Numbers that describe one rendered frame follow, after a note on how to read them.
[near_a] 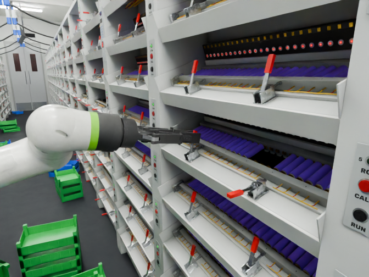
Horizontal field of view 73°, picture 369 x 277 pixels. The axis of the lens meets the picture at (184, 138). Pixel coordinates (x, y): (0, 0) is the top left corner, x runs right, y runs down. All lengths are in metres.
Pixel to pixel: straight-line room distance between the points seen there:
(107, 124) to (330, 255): 0.49
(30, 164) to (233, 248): 0.55
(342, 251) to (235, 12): 0.46
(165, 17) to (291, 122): 0.58
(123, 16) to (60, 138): 1.12
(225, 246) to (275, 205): 0.25
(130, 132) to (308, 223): 0.42
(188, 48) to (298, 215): 0.65
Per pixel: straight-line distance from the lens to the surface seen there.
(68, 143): 0.59
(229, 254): 0.72
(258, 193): 0.56
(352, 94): 0.40
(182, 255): 1.02
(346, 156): 0.41
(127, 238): 1.81
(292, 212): 0.53
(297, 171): 0.59
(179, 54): 0.91
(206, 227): 0.80
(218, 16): 0.62
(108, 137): 0.60
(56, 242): 1.71
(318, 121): 0.43
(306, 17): 0.70
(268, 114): 0.49
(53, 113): 0.58
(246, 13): 0.55
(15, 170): 0.69
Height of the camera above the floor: 1.21
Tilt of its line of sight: 15 degrees down
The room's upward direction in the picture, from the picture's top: straight up
